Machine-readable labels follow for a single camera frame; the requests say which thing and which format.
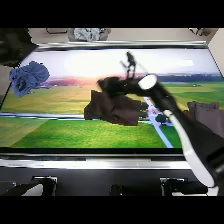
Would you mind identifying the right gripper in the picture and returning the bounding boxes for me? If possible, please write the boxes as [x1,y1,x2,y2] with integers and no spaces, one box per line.
[96,76,128,98]

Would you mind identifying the dark brown garment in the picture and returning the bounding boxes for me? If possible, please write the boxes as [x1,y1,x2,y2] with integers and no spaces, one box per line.
[83,89,142,127]

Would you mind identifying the grey garment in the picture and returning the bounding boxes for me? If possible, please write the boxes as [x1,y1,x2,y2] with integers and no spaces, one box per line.
[67,27,110,43]

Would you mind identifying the blue garment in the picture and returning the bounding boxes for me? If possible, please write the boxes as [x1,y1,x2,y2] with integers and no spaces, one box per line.
[8,60,51,99]

